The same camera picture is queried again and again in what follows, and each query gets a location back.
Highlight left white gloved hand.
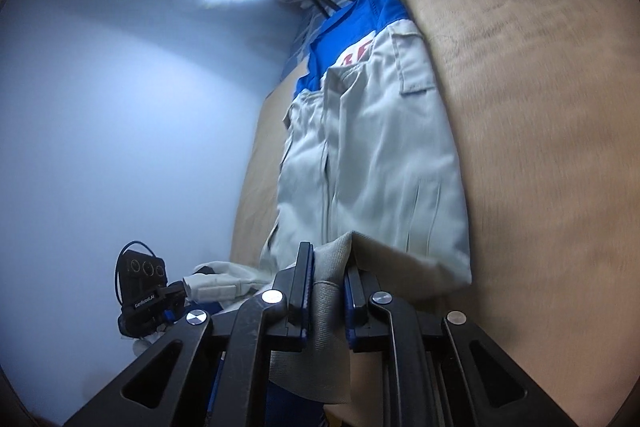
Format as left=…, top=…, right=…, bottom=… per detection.
left=182, top=273, right=239, bottom=305

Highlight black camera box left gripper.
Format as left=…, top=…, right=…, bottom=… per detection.
left=114, top=241, right=167, bottom=306

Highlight tan bed blanket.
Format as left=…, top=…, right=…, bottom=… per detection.
left=228, top=0, right=640, bottom=427

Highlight beige and blue work jacket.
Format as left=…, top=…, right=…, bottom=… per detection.
left=192, top=0, right=474, bottom=408

